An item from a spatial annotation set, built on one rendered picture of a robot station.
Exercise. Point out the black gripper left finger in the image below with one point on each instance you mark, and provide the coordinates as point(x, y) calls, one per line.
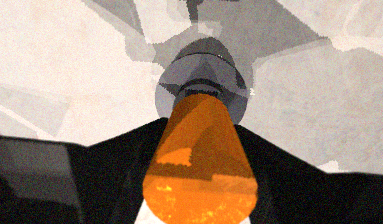
point(97, 184)

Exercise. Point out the orange knob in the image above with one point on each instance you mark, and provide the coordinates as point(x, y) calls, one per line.
point(199, 173)

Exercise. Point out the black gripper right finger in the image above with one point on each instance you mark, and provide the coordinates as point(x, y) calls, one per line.
point(293, 191)

